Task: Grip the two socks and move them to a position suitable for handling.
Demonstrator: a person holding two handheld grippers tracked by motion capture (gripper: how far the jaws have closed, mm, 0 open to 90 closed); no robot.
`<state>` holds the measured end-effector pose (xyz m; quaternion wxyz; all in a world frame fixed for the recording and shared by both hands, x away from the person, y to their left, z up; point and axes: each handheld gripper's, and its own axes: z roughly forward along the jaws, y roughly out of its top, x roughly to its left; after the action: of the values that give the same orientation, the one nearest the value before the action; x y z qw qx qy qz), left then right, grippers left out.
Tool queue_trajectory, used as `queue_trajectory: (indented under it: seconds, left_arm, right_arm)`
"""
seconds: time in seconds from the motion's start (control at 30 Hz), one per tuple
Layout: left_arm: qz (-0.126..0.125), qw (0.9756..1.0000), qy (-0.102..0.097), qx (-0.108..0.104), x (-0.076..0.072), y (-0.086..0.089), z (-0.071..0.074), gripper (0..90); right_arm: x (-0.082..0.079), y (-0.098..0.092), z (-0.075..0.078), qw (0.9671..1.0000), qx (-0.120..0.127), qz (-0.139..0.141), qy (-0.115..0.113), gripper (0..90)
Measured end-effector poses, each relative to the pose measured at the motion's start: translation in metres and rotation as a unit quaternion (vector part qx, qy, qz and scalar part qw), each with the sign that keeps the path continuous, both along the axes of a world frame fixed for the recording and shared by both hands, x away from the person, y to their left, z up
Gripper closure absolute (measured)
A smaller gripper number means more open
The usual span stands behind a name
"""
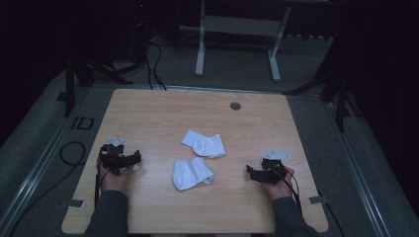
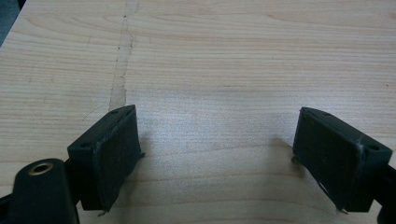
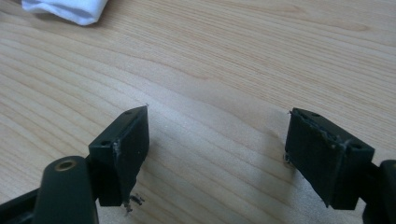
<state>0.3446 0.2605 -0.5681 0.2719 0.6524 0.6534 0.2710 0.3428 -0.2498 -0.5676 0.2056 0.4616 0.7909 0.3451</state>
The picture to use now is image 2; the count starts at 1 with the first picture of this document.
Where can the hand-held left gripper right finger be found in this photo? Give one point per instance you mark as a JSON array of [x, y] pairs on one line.
[[336, 158]]

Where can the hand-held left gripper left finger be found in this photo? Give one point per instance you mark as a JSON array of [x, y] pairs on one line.
[[107, 155]]

